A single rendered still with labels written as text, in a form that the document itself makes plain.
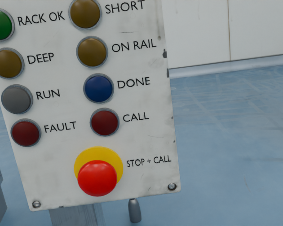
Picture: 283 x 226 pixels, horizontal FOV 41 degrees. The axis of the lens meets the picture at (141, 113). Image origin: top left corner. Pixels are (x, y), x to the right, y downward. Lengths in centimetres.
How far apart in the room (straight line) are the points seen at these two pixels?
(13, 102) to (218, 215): 161
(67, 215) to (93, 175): 15
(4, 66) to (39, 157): 10
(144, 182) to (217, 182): 173
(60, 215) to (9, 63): 23
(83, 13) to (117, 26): 3
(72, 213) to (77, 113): 18
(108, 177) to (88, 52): 12
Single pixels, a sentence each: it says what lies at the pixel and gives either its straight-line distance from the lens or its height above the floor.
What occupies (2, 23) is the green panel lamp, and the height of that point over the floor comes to 112.
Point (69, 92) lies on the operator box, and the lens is 37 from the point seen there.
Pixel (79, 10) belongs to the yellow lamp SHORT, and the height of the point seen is 113.
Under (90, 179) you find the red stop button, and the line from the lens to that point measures 38.
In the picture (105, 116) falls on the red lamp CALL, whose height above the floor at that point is 102.
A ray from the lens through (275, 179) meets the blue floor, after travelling 218.
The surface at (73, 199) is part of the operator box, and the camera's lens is 43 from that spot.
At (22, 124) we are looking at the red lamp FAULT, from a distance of 39.
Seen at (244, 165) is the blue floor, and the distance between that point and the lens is 230.
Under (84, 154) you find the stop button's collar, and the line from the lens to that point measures 40.
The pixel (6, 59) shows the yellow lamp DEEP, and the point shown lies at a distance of 37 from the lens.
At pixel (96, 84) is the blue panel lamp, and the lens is 36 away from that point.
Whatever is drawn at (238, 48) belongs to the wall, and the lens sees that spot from 413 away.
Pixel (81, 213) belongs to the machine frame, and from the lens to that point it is 51.
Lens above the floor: 116
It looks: 21 degrees down
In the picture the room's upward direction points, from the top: 8 degrees counter-clockwise
